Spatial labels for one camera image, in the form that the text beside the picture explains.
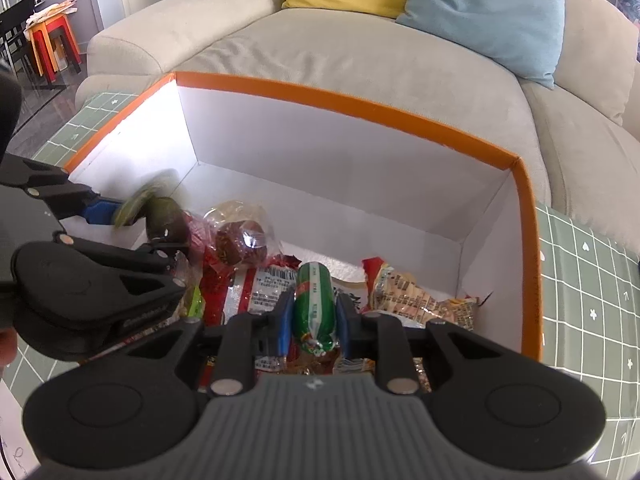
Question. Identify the stack of papers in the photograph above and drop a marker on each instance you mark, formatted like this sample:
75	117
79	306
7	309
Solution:
50	14

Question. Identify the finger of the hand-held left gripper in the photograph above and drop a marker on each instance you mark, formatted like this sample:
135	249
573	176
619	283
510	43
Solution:
150	256
102	211

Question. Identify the red and orange stools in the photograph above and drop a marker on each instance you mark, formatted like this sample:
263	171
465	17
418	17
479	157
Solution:
42	40

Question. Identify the light blue cushion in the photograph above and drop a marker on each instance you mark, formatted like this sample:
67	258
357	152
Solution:
490	15

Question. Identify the orange cardboard box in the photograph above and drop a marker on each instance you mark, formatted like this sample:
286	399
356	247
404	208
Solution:
350	180

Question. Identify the yellow-green snack packet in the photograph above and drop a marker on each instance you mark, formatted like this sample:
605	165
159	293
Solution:
195	304

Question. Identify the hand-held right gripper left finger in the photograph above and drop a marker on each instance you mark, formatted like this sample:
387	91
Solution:
283	325

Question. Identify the black chair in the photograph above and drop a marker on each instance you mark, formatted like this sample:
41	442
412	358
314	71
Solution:
15	30

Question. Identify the red snack bag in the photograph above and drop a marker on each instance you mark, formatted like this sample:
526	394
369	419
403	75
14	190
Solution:
230	287

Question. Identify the beige sofa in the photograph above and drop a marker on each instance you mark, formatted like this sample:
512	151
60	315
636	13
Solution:
350	60

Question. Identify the beige printed snack packet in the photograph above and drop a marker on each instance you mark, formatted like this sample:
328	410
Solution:
410	295

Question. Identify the blue patterned cushion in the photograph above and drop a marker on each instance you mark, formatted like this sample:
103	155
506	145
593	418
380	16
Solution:
631	10

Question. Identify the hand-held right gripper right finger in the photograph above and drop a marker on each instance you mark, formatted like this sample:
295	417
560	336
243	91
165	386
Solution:
343	321

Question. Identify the clear wrapped dark snack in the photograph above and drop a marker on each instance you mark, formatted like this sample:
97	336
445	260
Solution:
240	237

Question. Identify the green sausage packet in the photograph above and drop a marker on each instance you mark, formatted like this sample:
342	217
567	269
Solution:
314	310

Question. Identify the green checked tablecloth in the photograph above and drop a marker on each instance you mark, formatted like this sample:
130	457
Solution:
590	285

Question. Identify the red plastic stool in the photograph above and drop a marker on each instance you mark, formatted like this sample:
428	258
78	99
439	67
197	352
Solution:
67	50

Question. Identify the dark green snack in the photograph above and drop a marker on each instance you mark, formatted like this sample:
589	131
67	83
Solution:
160	220

